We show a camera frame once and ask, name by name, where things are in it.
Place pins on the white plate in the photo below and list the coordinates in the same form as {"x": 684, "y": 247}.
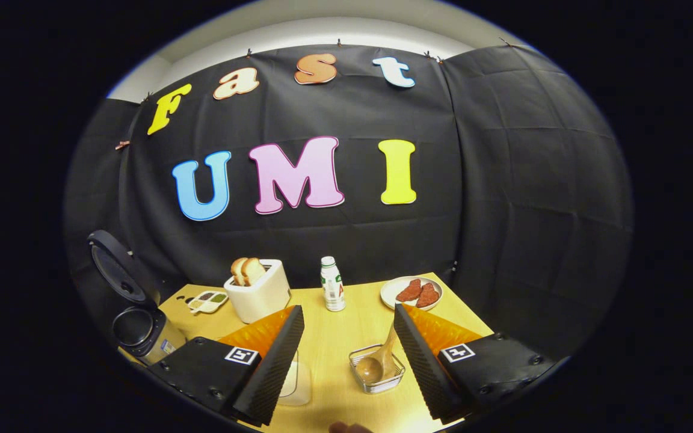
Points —
{"x": 390, "y": 293}

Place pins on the white divided sauce dish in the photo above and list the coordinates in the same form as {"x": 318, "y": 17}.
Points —
{"x": 207, "y": 302}

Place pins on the black backdrop cloth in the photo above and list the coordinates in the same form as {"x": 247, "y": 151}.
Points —
{"x": 503, "y": 180}

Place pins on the white toaster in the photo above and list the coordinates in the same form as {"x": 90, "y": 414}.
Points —
{"x": 259, "y": 300}

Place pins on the dark grey rice cooker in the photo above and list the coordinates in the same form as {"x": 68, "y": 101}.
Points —
{"x": 142, "y": 337}

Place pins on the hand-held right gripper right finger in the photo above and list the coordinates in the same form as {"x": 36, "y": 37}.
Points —
{"x": 421, "y": 367}

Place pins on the red meat piece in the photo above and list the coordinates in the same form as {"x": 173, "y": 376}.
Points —
{"x": 409, "y": 291}
{"x": 428, "y": 296}

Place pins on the white drink bottle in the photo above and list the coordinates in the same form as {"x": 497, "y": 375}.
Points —
{"x": 333, "y": 288}

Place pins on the wooden spoon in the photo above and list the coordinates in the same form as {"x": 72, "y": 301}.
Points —
{"x": 370, "y": 368}

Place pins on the copper cloth clip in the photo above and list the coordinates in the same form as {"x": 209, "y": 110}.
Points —
{"x": 123, "y": 144}

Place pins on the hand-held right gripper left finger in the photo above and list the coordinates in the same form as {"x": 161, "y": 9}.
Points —
{"x": 274, "y": 373}

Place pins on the toast slice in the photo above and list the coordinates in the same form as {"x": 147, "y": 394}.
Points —
{"x": 237, "y": 270}
{"x": 254, "y": 270}

